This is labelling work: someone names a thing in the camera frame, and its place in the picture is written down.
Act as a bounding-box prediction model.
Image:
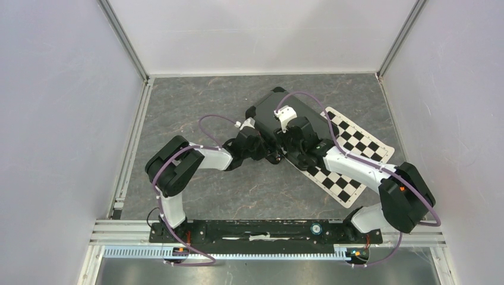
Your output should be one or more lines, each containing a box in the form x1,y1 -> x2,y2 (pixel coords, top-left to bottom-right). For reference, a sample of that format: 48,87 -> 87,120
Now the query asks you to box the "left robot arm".
144,127 -> 281,242

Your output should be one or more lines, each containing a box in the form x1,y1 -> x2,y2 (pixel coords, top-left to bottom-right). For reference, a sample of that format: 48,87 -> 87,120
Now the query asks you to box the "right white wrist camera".
273,106 -> 297,133

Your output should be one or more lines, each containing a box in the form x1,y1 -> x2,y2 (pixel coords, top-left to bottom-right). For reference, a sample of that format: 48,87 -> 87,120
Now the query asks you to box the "black white checkered board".
289,107 -> 395,209

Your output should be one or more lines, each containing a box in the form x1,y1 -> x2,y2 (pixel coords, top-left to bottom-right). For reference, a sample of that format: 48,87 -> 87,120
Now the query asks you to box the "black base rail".
174,219 -> 383,255

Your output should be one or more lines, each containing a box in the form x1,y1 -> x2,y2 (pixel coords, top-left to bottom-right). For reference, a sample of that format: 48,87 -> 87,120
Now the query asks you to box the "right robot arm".
274,117 -> 436,242

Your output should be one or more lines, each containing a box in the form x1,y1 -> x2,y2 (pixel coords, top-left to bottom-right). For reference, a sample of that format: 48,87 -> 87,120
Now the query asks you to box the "teal chip on rail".
310,223 -> 323,236

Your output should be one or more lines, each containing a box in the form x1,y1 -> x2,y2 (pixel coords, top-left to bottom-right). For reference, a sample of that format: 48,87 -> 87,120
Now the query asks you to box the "black poker set case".
245,87 -> 339,171

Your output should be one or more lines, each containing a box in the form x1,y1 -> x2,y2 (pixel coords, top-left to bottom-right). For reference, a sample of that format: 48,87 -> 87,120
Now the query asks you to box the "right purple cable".
275,91 -> 442,269

